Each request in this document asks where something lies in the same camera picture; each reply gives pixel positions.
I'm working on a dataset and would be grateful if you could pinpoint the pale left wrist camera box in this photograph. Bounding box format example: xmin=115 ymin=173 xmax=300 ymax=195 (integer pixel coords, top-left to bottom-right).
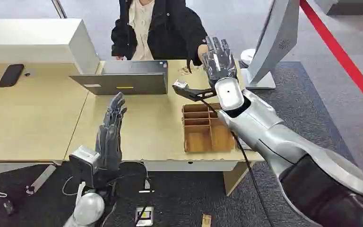
xmin=68 ymin=145 xmax=101 ymax=189

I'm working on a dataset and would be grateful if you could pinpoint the person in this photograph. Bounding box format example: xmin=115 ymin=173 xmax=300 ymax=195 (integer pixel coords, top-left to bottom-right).
xmin=111 ymin=0 xmax=209 ymax=67

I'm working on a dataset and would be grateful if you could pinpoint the wooden compartment box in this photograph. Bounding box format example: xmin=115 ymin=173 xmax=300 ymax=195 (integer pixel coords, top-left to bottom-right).
xmin=181 ymin=102 xmax=236 ymax=154

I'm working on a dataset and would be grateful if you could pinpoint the black phone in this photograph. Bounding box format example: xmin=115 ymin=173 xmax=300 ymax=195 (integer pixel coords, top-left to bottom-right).
xmin=0 ymin=63 xmax=25 ymax=88

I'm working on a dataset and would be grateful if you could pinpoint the grey open laptop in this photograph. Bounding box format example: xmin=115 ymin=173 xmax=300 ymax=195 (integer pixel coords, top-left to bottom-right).
xmin=69 ymin=60 xmax=169 ymax=96

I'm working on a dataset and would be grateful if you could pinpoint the floor socket box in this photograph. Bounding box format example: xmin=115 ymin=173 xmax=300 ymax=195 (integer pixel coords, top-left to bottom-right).
xmin=135 ymin=206 xmax=154 ymax=227

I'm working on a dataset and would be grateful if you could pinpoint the small black floor item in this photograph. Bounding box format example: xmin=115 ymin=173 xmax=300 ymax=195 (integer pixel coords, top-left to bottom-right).
xmin=3 ymin=200 xmax=15 ymax=216

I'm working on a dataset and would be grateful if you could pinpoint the desk leg panel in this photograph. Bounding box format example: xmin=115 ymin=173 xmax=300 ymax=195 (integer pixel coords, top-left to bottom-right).
xmin=223 ymin=161 xmax=255 ymax=197

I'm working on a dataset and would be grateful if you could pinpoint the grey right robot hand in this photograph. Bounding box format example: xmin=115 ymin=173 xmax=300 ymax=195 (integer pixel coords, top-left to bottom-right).
xmin=201 ymin=36 xmax=239 ymax=89

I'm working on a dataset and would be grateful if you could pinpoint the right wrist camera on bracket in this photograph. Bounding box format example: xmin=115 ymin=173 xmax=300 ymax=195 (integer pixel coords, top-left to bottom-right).
xmin=172 ymin=79 xmax=217 ymax=103

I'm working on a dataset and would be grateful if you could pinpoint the white bar on floor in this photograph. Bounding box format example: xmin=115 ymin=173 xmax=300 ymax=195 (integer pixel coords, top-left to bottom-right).
xmin=25 ymin=164 xmax=57 ymax=196

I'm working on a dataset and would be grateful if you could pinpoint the black cable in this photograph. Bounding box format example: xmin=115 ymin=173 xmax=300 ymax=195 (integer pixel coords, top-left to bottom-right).
xmin=200 ymin=99 xmax=275 ymax=227

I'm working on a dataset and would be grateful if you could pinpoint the white desk cabinet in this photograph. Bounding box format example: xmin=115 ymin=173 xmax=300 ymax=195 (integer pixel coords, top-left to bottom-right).
xmin=0 ymin=18 xmax=101 ymax=75

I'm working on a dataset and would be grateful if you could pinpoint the metal pole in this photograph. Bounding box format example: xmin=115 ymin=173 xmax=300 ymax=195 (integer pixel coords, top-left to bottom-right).
xmin=51 ymin=0 xmax=68 ymax=19

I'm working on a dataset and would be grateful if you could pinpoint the silver standing monitor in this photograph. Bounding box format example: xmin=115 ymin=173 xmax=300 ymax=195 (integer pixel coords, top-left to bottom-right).
xmin=241 ymin=0 xmax=301 ymax=90

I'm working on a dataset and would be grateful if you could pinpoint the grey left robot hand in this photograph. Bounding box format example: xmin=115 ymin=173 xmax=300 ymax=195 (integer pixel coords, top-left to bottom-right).
xmin=95 ymin=92 xmax=128 ymax=172

